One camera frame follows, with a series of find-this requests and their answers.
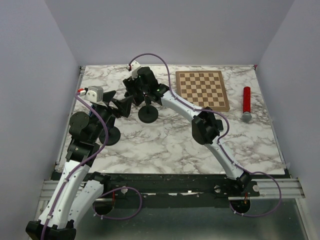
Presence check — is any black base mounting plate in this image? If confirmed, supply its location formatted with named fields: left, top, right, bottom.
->
left=84, top=172, right=260, bottom=210

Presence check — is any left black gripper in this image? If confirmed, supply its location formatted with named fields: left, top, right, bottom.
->
left=90, top=90, right=134, bottom=142

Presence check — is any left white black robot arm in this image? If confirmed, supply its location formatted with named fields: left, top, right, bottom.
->
left=25, top=87, right=133, bottom=240

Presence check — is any red grey microphone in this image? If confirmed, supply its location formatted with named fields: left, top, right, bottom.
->
left=241, top=86, right=252, bottom=123

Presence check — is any pink phone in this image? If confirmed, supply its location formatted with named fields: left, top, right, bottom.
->
left=133, top=95, right=144, bottom=106

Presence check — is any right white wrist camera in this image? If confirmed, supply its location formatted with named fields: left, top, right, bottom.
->
left=127, top=60, right=142, bottom=80

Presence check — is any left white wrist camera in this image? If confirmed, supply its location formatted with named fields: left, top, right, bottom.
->
left=77, top=86, right=104, bottom=103

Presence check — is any black round-base stand left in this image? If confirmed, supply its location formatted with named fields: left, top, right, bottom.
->
left=99, top=126, right=121, bottom=146

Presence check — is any black round-base clamp stand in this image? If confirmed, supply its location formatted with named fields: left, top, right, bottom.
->
left=138, top=84, right=159, bottom=124

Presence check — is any aluminium rail frame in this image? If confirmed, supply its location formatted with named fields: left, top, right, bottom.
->
left=24, top=65, right=311, bottom=240

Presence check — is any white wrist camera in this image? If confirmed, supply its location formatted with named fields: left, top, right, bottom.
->
left=127, top=60, right=142, bottom=80
left=77, top=86, right=104, bottom=103

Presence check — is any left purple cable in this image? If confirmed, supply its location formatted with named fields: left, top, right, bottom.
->
left=41, top=91, right=143, bottom=240

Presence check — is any wooden chessboard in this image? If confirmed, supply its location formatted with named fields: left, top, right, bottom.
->
left=175, top=70, right=230, bottom=112

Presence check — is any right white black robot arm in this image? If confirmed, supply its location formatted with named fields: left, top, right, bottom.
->
left=123, top=63, right=252, bottom=196

